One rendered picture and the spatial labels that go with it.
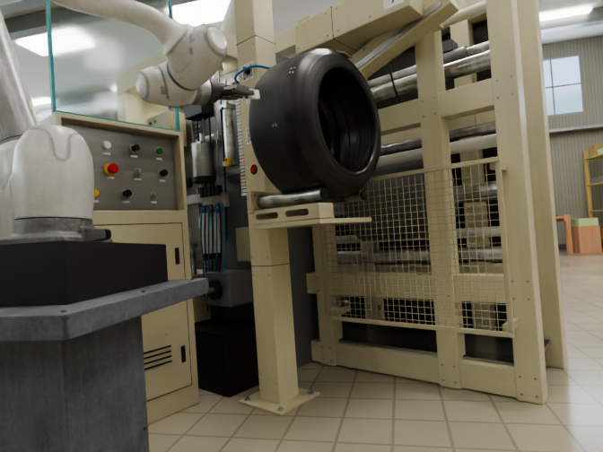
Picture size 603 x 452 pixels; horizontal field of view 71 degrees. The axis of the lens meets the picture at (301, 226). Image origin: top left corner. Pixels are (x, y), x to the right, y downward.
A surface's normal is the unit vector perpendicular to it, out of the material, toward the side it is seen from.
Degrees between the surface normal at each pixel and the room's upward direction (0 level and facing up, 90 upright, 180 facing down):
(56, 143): 68
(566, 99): 90
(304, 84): 76
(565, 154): 90
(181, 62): 134
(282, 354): 90
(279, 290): 90
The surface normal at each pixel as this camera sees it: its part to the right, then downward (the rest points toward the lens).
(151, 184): 0.76, -0.07
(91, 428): 0.97, -0.07
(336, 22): -0.65, 0.03
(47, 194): 0.33, -0.04
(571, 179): -0.23, 0.00
